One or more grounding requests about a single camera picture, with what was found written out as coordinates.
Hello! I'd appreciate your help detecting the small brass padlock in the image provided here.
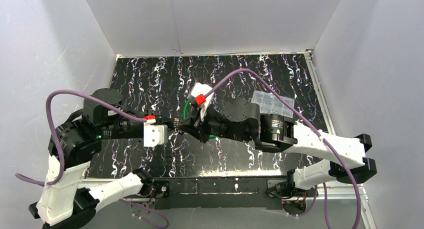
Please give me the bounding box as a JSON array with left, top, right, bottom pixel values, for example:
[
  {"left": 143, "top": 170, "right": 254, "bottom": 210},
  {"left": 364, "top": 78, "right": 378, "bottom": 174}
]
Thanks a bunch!
[{"left": 173, "top": 118, "right": 181, "bottom": 130}]

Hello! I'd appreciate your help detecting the green cable lock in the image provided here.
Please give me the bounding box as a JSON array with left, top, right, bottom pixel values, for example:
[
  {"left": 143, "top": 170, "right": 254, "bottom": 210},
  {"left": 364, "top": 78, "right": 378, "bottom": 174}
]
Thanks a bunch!
[{"left": 182, "top": 101, "right": 216, "bottom": 139}]

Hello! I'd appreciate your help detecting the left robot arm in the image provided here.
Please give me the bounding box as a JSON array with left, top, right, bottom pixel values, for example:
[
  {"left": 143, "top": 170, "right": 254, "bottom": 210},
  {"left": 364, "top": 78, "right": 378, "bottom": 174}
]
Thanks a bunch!
[{"left": 29, "top": 88, "right": 174, "bottom": 229}]

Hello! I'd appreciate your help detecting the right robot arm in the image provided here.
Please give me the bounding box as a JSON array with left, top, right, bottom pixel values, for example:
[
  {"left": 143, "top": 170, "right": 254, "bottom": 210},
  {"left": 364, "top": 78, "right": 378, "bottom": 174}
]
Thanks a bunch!
[{"left": 177, "top": 98, "right": 377, "bottom": 191}]

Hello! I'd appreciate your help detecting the clear plastic parts box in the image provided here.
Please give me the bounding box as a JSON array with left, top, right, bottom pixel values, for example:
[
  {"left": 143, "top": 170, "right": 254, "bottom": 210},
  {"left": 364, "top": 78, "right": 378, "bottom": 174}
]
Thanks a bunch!
[{"left": 249, "top": 90, "right": 294, "bottom": 118}]

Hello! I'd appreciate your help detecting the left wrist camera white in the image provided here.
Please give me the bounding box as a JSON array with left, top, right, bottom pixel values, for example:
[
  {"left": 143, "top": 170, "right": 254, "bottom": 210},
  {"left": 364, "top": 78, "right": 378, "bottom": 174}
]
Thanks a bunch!
[{"left": 143, "top": 115, "right": 169, "bottom": 148}]

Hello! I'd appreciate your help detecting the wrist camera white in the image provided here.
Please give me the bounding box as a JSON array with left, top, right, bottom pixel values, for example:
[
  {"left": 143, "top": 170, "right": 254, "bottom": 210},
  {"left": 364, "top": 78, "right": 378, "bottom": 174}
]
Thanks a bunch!
[
  {"left": 189, "top": 82, "right": 214, "bottom": 122},
  {"left": 143, "top": 115, "right": 169, "bottom": 148}
]

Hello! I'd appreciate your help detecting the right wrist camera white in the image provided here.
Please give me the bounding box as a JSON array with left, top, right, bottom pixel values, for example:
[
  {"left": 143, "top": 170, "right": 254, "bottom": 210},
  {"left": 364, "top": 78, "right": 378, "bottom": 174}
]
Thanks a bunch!
[{"left": 189, "top": 82, "right": 214, "bottom": 122}]

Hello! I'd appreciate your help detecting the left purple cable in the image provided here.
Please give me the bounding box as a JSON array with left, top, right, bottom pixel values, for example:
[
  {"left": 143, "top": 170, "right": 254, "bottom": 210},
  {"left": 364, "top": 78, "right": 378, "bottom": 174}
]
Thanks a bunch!
[{"left": 15, "top": 89, "right": 170, "bottom": 229}]

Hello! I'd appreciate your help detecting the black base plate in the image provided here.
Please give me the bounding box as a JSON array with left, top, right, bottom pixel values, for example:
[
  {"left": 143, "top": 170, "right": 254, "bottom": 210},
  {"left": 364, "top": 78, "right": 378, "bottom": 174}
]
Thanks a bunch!
[{"left": 120, "top": 176, "right": 309, "bottom": 211}]

